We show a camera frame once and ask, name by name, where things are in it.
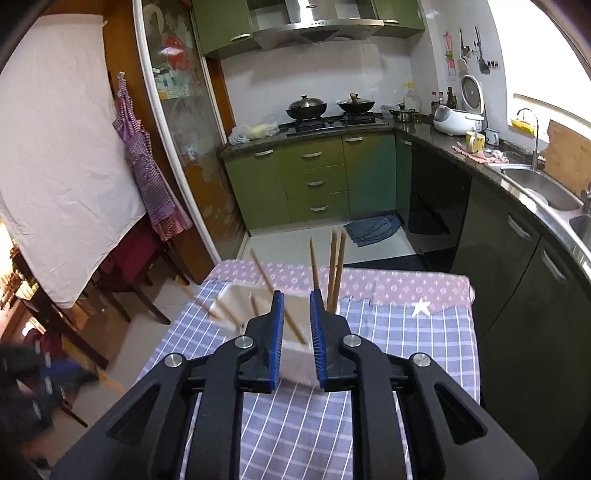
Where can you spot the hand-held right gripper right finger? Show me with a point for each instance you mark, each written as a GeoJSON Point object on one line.
{"type": "Point", "coordinates": [316, 341]}

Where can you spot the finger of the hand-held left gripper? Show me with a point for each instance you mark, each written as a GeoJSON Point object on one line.
{"type": "Point", "coordinates": [69, 374]}

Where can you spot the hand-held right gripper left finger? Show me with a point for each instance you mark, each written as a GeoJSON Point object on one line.
{"type": "Point", "coordinates": [277, 341]}

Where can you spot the white plastic utensil holder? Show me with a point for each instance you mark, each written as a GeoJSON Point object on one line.
{"type": "Point", "coordinates": [295, 364]}

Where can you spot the bunch of wooden chopsticks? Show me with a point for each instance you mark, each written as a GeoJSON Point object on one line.
{"type": "Point", "coordinates": [333, 267]}

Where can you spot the pink patterned cloth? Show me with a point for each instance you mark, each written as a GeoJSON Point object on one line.
{"type": "Point", "coordinates": [392, 286]}

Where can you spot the blue checked tablecloth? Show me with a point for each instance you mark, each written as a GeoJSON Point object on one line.
{"type": "Point", "coordinates": [415, 350]}

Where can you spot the blue floor rag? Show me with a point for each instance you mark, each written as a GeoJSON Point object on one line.
{"type": "Point", "coordinates": [374, 230]}

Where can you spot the green kitchen base cabinet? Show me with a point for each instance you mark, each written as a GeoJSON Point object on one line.
{"type": "Point", "coordinates": [268, 189]}

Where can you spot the dark kitchen base cabinet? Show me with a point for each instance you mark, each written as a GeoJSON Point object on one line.
{"type": "Point", "coordinates": [508, 286]}

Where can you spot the purple checked apron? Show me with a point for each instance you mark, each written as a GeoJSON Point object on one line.
{"type": "Point", "coordinates": [147, 184]}

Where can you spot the white plastic bag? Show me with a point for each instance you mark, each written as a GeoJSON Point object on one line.
{"type": "Point", "coordinates": [239, 134]}

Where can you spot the pale yellow food bag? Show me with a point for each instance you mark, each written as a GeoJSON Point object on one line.
{"type": "Point", "coordinates": [261, 130]}

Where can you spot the black gas stove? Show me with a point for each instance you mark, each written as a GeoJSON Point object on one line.
{"type": "Point", "coordinates": [337, 125]}

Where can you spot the white hanging sheet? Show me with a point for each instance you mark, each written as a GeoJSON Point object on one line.
{"type": "Point", "coordinates": [60, 152]}

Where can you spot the black wok with lid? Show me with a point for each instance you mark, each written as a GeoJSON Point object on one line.
{"type": "Point", "coordinates": [305, 110]}

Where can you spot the black kitchen countertop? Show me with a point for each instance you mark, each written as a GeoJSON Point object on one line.
{"type": "Point", "coordinates": [429, 138]}

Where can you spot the glass sliding door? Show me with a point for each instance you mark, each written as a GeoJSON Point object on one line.
{"type": "Point", "coordinates": [194, 120]}

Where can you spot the small steel pot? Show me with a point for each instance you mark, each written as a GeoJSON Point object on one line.
{"type": "Point", "coordinates": [402, 114]}

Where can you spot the pink dish towel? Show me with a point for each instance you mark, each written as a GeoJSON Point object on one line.
{"type": "Point", "coordinates": [480, 157]}

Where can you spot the yellow mug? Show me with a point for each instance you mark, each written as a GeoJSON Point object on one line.
{"type": "Point", "coordinates": [474, 142]}

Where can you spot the clear oil bottle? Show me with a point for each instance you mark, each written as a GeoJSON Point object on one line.
{"type": "Point", "coordinates": [411, 99]}

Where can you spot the white rice cooker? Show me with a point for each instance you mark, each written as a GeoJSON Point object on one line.
{"type": "Point", "coordinates": [455, 120]}

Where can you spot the grey mug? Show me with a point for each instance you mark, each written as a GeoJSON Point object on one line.
{"type": "Point", "coordinates": [492, 137]}

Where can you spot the stainless steel sink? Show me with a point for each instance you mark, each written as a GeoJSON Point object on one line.
{"type": "Point", "coordinates": [540, 189]}

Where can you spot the steel gooseneck faucet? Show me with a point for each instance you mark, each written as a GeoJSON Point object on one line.
{"type": "Point", "coordinates": [535, 143]}

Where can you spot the yellow dish sponge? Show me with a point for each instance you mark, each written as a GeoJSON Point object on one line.
{"type": "Point", "coordinates": [521, 125]}

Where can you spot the steel kitchen faucet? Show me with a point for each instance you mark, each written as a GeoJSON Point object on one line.
{"type": "Point", "coordinates": [586, 198]}

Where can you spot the red door sticker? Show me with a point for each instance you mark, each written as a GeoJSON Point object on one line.
{"type": "Point", "coordinates": [175, 51]}

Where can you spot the steel range hood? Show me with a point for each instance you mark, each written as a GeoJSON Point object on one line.
{"type": "Point", "coordinates": [318, 27]}

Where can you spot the wooden cutting board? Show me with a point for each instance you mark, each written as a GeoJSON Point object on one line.
{"type": "Point", "coordinates": [568, 152]}

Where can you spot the white hanging spoon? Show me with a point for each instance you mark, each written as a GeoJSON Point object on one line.
{"type": "Point", "coordinates": [462, 62]}

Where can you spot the black hanging spatula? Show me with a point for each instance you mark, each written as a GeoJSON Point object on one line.
{"type": "Point", "coordinates": [483, 64]}

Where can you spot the green wall cabinet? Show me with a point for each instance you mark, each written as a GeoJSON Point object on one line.
{"type": "Point", "coordinates": [397, 16]}
{"type": "Point", "coordinates": [221, 27]}

